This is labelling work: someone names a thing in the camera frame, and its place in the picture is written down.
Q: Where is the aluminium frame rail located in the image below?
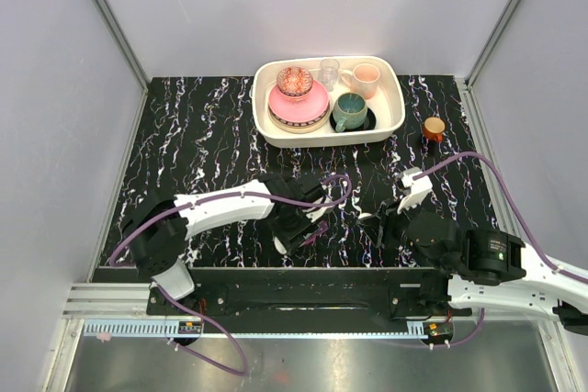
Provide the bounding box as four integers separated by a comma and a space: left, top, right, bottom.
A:
92, 0, 151, 91

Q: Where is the black saucer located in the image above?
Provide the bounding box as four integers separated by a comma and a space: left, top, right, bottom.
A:
329, 108, 377, 133

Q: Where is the beige striped plate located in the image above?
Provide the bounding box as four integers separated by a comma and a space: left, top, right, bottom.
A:
268, 108, 330, 133

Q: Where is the red patterned glass bowl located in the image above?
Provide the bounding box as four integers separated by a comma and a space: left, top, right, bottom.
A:
277, 66, 314, 98

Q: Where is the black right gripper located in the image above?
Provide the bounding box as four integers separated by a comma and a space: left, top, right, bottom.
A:
357, 192, 450, 272

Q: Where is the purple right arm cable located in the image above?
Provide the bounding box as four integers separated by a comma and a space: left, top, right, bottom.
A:
380, 151, 588, 350

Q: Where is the pink ceramic mug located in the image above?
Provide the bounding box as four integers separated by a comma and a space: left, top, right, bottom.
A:
340, 63, 380, 100

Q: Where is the teal ceramic mug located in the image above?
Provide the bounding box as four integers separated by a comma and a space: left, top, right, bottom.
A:
332, 93, 368, 132

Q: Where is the clear drinking glass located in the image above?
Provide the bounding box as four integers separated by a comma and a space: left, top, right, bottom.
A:
318, 58, 340, 92

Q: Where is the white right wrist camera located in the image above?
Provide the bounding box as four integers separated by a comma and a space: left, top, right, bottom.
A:
397, 167, 433, 214

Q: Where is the pink plate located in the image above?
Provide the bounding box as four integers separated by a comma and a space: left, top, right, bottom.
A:
268, 82, 330, 122

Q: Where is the white rectangular dish tub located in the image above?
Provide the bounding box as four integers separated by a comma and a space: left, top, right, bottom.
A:
251, 55, 406, 149

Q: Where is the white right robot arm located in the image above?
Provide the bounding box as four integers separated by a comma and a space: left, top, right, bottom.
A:
357, 203, 587, 335

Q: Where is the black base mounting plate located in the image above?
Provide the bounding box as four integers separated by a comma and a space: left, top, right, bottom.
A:
146, 266, 474, 319

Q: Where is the orange jar wooden lid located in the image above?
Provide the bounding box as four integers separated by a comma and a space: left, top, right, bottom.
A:
423, 117, 446, 142

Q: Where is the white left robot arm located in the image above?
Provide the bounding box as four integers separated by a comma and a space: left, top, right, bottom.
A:
108, 174, 335, 315

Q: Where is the white pill bottle blue label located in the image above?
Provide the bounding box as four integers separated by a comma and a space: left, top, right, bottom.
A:
273, 237, 288, 255

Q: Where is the white slotted cable duct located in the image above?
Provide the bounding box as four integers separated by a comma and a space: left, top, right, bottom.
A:
83, 319, 431, 340

